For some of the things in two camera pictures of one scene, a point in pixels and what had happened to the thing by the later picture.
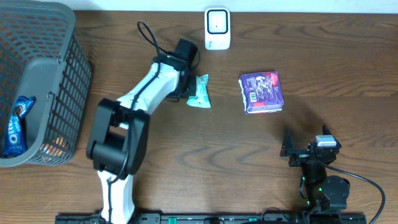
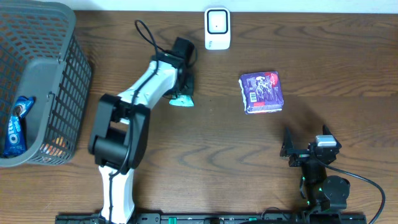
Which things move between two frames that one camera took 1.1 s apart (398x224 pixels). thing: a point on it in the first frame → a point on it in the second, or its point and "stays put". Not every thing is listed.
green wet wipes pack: (201, 98) → (182, 100)
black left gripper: (191, 86) stays put
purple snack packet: (261, 92) stays put
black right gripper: (300, 156) stays put
